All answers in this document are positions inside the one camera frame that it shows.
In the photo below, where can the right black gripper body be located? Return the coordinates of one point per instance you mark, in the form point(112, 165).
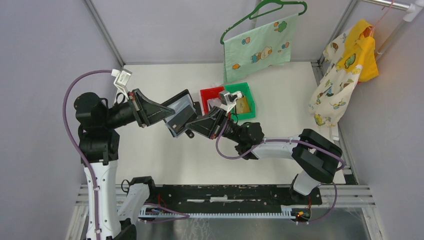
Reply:
point(219, 127)

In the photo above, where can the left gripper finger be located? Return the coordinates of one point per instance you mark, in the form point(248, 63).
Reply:
point(153, 117)
point(147, 104)

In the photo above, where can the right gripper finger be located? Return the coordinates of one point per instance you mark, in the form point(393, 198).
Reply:
point(214, 117)
point(204, 128)

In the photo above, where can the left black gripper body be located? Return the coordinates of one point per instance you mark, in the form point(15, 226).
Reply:
point(138, 111)

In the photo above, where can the black leather card holder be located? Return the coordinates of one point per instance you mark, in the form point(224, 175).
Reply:
point(176, 103)

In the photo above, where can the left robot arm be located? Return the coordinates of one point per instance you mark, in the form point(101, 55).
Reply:
point(98, 146)

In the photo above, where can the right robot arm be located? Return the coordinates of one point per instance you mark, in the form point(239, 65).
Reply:
point(318, 157)

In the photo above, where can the white card stack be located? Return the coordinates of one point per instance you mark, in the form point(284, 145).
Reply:
point(213, 102)

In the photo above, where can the gold card stack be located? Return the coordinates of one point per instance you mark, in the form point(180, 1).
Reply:
point(242, 106)

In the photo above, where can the red plastic bin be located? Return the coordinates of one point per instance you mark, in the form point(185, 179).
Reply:
point(208, 93)

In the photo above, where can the green plastic bin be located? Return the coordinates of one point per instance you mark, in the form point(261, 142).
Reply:
point(244, 88)

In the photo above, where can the light green printed cloth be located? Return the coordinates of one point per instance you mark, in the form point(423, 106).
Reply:
point(254, 50)

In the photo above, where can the white printed garment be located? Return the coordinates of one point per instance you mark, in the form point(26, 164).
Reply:
point(330, 100)

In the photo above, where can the green clothes hanger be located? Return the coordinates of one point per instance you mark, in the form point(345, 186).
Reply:
point(256, 12)

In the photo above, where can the yellow garment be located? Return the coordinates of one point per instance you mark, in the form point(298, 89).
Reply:
point(359, 52)

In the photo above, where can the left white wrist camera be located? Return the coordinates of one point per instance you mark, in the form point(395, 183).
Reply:
point(121, 79)

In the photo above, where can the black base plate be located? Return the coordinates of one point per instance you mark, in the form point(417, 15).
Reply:
point(230, 199)

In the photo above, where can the white slotted cable duct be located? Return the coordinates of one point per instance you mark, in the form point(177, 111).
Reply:
point(151, 213)

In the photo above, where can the metal hanging rail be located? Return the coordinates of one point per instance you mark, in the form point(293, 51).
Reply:
point(391, 19)

